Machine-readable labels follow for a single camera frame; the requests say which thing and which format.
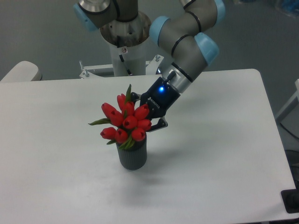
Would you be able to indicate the dark grey ribbed vase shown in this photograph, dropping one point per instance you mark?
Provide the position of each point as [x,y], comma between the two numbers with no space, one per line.
[134,157]

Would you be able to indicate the blue object top right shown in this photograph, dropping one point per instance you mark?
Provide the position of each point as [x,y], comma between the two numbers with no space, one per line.
[288,7]

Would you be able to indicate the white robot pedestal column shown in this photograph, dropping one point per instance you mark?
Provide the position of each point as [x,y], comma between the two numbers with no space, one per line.
[128,61]

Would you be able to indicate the red tulip bouquet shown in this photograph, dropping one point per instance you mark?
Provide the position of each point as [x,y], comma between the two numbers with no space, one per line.
[129,124]

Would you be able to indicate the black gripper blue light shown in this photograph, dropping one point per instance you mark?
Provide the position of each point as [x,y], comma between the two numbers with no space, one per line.
[159,98]

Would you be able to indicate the white furniture frame right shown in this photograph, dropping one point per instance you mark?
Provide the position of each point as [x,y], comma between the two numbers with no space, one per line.
[291,103]

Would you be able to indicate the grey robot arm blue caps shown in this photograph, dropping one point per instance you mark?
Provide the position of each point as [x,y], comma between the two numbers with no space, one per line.
[125,29]

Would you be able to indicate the black box at table edge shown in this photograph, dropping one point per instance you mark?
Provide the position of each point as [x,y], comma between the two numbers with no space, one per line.
[291,200]

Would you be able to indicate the white pedestal base frame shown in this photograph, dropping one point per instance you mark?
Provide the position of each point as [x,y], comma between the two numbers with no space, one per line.
[107,70]

